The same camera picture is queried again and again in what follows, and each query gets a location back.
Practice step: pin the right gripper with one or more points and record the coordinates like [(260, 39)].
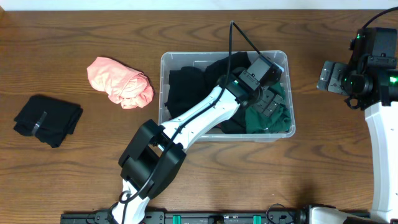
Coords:
[(336, 85)]

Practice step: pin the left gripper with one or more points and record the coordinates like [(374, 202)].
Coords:
[(270, 99)]

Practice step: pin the dark green garment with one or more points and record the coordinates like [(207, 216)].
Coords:
[(278, 121)]

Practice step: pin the large black garment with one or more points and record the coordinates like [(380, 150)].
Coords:
[(191, 85)]

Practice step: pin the pink garment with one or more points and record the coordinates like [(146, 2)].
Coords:
[(125, 86)]

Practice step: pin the black garment with tape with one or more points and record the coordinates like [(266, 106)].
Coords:
[(48, 119)]

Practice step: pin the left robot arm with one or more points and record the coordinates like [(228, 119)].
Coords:
[(156, 152)]

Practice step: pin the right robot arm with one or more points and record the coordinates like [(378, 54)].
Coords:
[(369, 81)]

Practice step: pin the clear plastic storage bin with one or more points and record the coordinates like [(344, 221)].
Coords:
[(176, 60)]

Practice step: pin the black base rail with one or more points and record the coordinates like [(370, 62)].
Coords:
[(277, 213)]

